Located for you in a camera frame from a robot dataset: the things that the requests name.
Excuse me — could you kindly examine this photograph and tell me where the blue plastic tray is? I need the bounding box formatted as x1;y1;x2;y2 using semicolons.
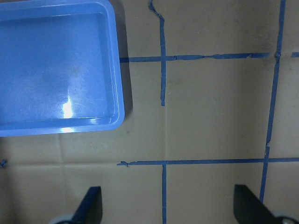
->
0;0;125;137

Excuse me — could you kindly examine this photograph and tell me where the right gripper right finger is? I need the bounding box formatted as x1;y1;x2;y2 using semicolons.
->
233;184;276;224

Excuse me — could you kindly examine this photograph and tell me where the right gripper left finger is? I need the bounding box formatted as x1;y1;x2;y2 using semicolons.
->
71;186;103;224

